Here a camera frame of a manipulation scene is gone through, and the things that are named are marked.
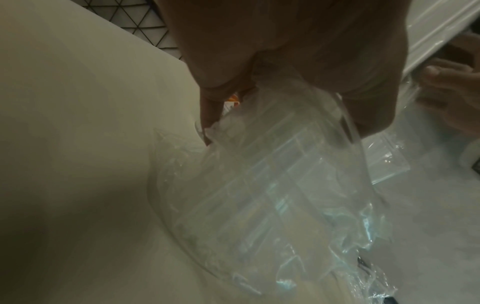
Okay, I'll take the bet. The person's left hand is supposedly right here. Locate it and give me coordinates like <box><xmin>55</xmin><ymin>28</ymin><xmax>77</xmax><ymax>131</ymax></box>
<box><xmin>155</xmin><ymin>0</ymin><xmax>410</xmax><ymax>146</ymax></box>

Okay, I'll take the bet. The person's right hand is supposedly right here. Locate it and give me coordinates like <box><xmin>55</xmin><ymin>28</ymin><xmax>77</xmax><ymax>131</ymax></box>
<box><xmin>414</xmin><ymin>31</ymin><xmax>480</xmax><ymax>137</ymax></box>

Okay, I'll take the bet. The handful of clear straws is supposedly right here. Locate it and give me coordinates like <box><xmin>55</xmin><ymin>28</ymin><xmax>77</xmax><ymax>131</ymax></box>
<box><xmin>402</xmin><ymin>0</ymin><xmax>480</xmax><ymax>78</ymax></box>

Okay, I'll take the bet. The pack of straws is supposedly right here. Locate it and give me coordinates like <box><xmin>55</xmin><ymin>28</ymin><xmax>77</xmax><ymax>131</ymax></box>
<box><xmin>146</xmin><ymin>65</ymin><xmax>391</xmax><ymax>294</ymax></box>

